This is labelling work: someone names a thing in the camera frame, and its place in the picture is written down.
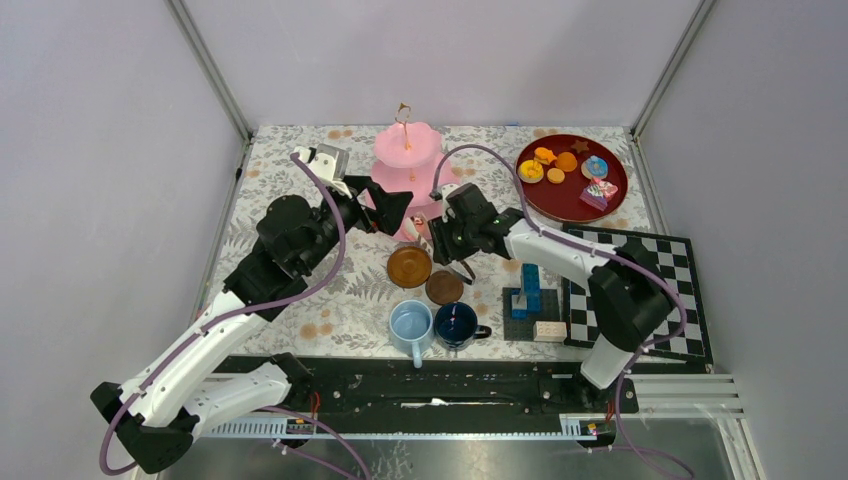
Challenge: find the pink three-tier cake stand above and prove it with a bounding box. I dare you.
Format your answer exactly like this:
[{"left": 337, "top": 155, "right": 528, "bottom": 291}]
[{"left": 371, "top": 103, "right": 459, "bottom": 242}]

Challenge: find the pink purple cake slice toy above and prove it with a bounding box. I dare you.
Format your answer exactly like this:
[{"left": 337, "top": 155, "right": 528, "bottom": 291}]
[{"left": 579, "top": 177, "right": 619, "bottom": 211}]

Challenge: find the pink swirl roll cake toy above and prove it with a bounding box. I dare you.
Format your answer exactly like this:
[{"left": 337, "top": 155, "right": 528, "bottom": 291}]
[{"left": 411, "top": 216, "right": 427, "bottom": 235}]

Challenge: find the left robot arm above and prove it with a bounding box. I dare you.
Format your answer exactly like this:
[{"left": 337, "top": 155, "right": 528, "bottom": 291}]
[{"left": 90, "top": 176, "right": 413, "bottom": 474}]

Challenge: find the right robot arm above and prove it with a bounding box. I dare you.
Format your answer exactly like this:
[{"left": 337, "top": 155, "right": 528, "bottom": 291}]
[{"left": 429, "top": 183, "right": 686, "bottom": 389}]

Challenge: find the floral patterned tablecloth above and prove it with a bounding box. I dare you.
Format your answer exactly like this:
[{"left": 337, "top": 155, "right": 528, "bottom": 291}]
[{"left": 201, "top": 125, "right": 660, "bottom": 363}]

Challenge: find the light brown wooden coaster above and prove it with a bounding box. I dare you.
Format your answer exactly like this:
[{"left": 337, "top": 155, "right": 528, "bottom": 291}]
[{"left": 386, "top": 246, "right": 432, "bottom": 289}]

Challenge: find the dark brown wooden coaster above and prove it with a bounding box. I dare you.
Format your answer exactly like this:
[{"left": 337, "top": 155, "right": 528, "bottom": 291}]
[{"left": 425, "top": 270, "right": 464, "bottom": 305}]

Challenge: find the blue building block tower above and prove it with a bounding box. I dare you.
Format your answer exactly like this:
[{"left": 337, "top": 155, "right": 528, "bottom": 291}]
[{"left": 510, "top": 263, "right": 541, "bottom": 320}]

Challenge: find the yellow round cake toy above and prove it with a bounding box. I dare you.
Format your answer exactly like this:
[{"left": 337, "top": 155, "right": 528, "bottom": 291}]
[{"left": 517, "top": 159, "right": 545, "bottom": 184}]

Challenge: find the orange round cookie toy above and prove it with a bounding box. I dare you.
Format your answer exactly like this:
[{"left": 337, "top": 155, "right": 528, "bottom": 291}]
[{"left": 546, "top": 168, "right": 565, "bottom": 185}]

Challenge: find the orange yellow fish pastry toy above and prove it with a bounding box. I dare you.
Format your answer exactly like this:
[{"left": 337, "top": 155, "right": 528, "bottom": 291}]
[{"left": 534, "top": 147, "right": 557, "bottom": 165}]

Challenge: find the dark blue mug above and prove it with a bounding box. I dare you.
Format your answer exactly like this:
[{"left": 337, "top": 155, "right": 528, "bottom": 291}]
[{"left": 434, "top": 302, "right": 493, "bottom": 351}]

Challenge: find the dark red round tray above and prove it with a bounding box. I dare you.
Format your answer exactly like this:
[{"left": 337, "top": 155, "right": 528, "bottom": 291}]
[{"left": 514, "top": 134, "right": 629, "bottom": 223}]

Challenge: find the grey building block baseplate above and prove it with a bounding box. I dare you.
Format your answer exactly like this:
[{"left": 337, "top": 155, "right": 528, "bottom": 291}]
[{"left": 502, "top": 287, "right": 564, "bottom": 341}]

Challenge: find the orange tart toy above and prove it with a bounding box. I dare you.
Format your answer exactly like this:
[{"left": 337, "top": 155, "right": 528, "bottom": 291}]
[{"left": 555, "top": 151, "right": 578, "bottom": 173}]

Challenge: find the light blue mug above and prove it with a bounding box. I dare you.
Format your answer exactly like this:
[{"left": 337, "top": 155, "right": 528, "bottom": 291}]
[{"left": 388, "top": 300, "right": 435, "bottom": 369}]

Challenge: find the white building block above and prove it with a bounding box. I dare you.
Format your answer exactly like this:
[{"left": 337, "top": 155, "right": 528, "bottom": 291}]
[{"left": 532, "top": 321, "right": 568, "bottom": 343}]

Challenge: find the brown star cookie toy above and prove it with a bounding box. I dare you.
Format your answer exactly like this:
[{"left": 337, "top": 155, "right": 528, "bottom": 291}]
[{"left": 571, "top": 140, "right": 590, "bottom": 154}]

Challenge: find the blue frosted donut toy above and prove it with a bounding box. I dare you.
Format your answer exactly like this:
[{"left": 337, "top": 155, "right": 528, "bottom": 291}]
[{"left": 581, "top": 155, "right": 609, "bottom": 180}]

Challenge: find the black white checkerboard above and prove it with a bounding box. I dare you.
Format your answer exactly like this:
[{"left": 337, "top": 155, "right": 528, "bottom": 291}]
[{"left": 561, "top": 223, "right": 714, "bottom": 366}]

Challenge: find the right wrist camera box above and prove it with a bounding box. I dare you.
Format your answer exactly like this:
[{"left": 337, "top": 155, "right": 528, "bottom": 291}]
[{"left": 436, "top": 183, "right": 460, "bottom": 208}]

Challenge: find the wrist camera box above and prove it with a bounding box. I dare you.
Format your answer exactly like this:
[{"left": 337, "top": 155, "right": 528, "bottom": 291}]
[
  {"left": 293, "top": 144, "right": 349, "bottom": 183},
  {"left": 436, "top": 183, "right": 460, "bottom": 208}
]

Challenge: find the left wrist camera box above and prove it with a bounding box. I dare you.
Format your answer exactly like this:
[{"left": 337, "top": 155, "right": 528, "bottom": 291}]
[{"left": 293, "top": 144, "right": 349, "bottom": 183}]

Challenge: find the aluminium frame post right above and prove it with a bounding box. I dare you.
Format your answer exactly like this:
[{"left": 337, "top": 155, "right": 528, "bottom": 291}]
[{"left": 630, "top": 0, "right": 718, "bottom": 140}]

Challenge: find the aluminium frame post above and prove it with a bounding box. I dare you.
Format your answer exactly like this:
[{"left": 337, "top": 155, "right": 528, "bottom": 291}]
[
  {"left": 630, "top": 0, "right": 718, "bottom": 140},
  {"left": 164, "top": 0, "right": 253, "bottom": 142}
]

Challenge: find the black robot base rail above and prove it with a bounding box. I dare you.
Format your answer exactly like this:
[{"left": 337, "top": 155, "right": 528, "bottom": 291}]
[{"left": 218, "top": 354, "right": 641, "bottom": 435}]

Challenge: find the aluminium frame post left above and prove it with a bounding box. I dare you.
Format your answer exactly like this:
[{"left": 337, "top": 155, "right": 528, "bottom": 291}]
[{"left": 164, "top": 0, "right": 253, "bottom": 142}]

